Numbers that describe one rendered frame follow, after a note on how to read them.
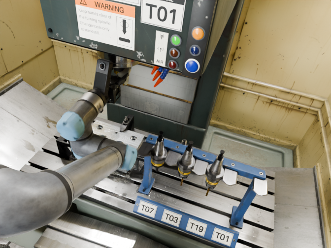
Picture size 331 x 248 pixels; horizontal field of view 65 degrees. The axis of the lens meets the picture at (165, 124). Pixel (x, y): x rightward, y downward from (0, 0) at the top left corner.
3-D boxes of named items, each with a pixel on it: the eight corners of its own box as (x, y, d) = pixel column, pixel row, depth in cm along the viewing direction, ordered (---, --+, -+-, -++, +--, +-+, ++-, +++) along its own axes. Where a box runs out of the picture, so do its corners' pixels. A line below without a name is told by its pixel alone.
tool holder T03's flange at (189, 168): (195, 160, 99) (196, 156, 98) (192, 172, 95) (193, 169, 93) (179, 156, 100) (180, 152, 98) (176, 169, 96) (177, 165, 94)
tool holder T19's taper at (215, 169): (222, 168, 95) (227, 155, 90) (220, 176, 92) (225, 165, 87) (211, 164, 96) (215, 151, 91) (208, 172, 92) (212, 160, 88)
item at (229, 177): (235, 188, 91) (236, 186, 90) (220, 183, 92) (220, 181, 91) (237, 172, 96) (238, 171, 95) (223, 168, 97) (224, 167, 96)
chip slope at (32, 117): (19, 246, 124) (2, 220, 107) (-87, 199, 136) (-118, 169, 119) (108, 130, 189) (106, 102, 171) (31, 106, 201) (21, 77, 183)
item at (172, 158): (176, 168, 95) (176, 167, 94) (162, 163, 96) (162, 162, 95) (181, 155, 100) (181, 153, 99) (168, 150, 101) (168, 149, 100)
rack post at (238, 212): (242, 229, 112) (266, 191, 92) (229, 225, 113) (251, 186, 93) (244, 209, 119) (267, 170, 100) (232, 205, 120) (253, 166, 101)
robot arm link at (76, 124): (57, 139, 77) (50, 118, 71) (78, 115, 84) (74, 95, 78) (81, 147, 75) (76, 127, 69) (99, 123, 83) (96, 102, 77)
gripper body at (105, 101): (103, 89, 96) (85, 108, 87) (101, 69, 90) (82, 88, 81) (122, 94, 94) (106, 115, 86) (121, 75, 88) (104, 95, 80)
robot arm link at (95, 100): (74, 96, 78) (98, 103, 77) (82, 87, 81) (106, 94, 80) (78, 114, 84) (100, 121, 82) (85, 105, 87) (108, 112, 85)
